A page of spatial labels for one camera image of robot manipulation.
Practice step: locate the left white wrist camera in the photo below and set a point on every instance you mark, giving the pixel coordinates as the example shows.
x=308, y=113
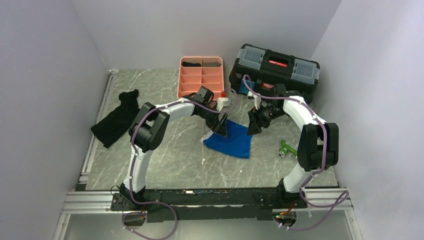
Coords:
x=222, y=102

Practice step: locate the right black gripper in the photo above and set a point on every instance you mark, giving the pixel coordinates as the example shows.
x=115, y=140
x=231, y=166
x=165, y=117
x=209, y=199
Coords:
x=253, y=128

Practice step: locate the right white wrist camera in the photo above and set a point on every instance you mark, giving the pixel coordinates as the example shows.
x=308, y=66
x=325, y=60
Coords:
x=254, y=98

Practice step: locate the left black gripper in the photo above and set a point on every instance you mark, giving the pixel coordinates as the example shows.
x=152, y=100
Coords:
x=218, y=127

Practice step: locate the rolled grey cloth in tray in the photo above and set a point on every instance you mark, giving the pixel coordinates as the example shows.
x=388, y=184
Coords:
x=214, y=64

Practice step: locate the blue underwear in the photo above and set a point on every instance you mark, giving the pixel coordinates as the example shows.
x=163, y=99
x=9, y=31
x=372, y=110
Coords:
x=237, y=143

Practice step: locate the black underwear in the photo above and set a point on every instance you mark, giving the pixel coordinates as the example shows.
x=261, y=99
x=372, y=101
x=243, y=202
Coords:
x=117, y=122

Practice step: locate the green white tool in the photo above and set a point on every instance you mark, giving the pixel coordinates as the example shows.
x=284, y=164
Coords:
x=285, y=149

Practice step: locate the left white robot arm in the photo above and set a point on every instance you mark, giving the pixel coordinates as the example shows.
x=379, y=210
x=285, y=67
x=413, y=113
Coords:
x=149, y=127

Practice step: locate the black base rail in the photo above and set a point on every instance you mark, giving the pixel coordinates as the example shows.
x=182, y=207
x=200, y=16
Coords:
x=209, y=203

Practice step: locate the pink divided organizer tray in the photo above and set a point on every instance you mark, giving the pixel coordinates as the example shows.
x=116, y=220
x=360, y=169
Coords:
x=192, y=76

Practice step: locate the black toolbox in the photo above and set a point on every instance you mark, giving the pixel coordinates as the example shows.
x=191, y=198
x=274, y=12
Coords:
x=267, y=68

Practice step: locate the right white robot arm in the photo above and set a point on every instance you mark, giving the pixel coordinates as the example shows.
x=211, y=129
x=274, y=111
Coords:
x=318, y=146

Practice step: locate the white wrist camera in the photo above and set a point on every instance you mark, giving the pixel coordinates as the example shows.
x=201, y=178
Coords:
x=222, y=102
x=254, y=98

